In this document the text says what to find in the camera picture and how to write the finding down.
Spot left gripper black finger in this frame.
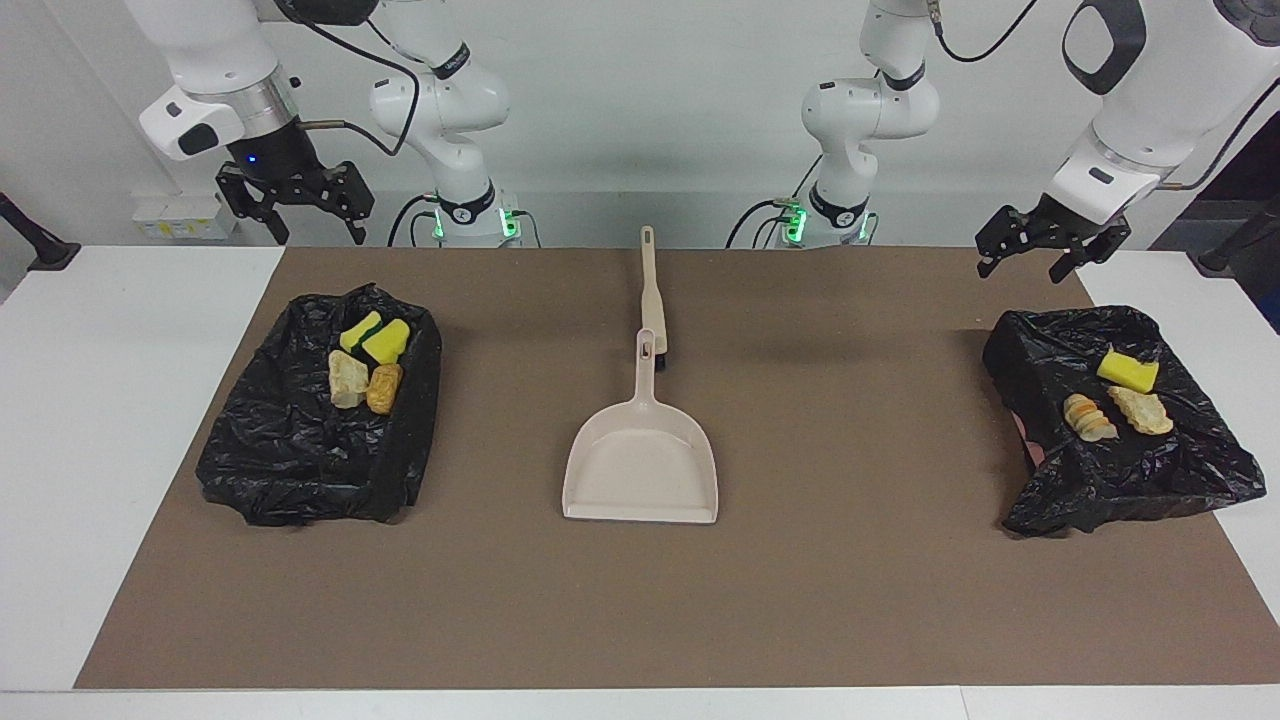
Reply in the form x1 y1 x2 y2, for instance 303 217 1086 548
975 207 1043 280
1047 228 1134 285

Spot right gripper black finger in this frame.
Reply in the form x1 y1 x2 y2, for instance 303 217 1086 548
319 159 377 245
215 168 292 247

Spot large yellow green sponge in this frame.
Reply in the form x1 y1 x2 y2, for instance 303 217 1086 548
1097 345 1161 393

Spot small yellow green sponge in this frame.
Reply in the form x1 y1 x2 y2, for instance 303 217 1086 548
340 311 386 358

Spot plain yellow sponge wedge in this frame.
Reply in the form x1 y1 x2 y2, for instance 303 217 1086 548
361 319 411 366

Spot pale bread chunk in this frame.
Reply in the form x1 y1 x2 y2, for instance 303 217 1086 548
1062 393 1119 442
1107 385 1174 436

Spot striped pale bread piece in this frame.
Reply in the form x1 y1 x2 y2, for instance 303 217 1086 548
328 350 371 409

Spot brown bread roll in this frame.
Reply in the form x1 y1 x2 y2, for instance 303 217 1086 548
366 363 404 415

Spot beige hand brush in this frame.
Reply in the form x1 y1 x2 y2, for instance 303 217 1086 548
640 226 669 368

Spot beige plastic dustpan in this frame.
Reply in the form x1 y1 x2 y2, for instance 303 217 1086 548
562 329 720 525

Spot black bag lined bin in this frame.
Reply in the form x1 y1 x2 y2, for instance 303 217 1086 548
982 305 1267 538
195 283 443 528

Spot white power strip box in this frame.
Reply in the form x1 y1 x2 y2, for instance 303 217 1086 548
132 195 241 241

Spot black clamp stand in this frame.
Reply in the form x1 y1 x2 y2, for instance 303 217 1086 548
1190 198 1280 276
0 190 81 273

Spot dark cabinet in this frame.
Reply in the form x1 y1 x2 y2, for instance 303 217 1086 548
1150 95 1280 336

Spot brown table mat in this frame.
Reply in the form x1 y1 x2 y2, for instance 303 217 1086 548
75 247 1280 691

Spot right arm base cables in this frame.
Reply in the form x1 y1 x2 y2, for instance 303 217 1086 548
388 193 541 248

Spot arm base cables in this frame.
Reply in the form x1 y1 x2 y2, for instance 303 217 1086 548
725 150 826 248
388 193 541 248

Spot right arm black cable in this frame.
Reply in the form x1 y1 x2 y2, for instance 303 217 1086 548
270 0 422 156

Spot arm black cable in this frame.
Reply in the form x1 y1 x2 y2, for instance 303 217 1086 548
928 0 1280 189
270 0 422 156

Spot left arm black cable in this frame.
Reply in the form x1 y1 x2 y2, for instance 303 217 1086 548
928 0 1280 189

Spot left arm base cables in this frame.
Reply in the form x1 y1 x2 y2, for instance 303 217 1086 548
725 150 826 248

